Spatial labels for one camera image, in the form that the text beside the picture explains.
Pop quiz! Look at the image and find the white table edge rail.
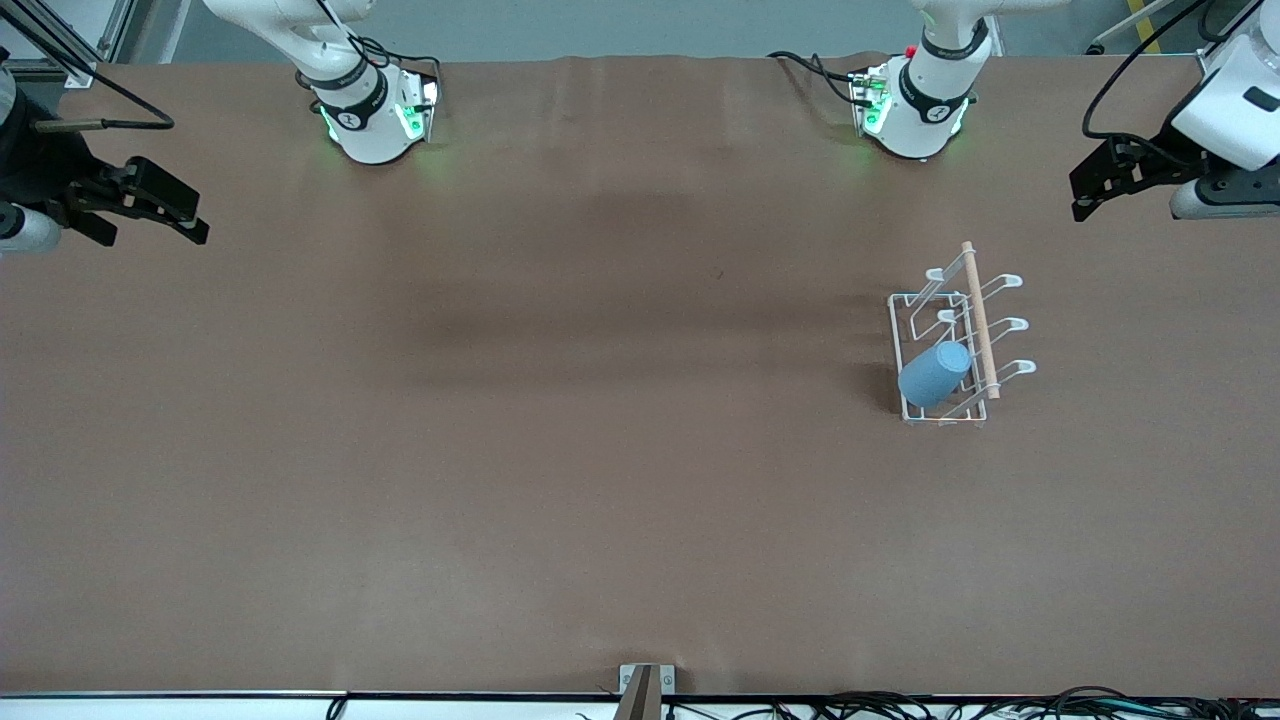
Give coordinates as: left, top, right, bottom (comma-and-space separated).
0, 692, 1280, 720

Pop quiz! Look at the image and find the silver base mounting plate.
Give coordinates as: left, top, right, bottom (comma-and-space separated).
849, 62, 893, 136
395, 75, 442, 143

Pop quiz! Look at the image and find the white wire cup rack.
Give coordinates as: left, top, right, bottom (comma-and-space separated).
888, 240, 1037, 428

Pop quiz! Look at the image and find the brown table cover sheet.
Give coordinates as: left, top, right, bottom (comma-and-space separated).
0, 52, 1280, 698

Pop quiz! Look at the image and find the blue cup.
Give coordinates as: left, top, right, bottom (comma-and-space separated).
897, 340, 973, 409

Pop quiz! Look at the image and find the black base cable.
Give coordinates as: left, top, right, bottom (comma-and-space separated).
345, 35, 443, 101
767, 50, 883, 107

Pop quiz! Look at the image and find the aluminium frame profile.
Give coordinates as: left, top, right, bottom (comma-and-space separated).
0, 0, 141, 89

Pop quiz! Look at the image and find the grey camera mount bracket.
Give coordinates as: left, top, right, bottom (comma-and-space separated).
617, 664, 677, 720

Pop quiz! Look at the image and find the black cable with brass plug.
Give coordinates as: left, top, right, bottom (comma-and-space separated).
0, 12, 177, 133

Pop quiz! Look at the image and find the grey pipe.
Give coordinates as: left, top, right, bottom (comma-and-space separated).
1088, 0, 1187, 54

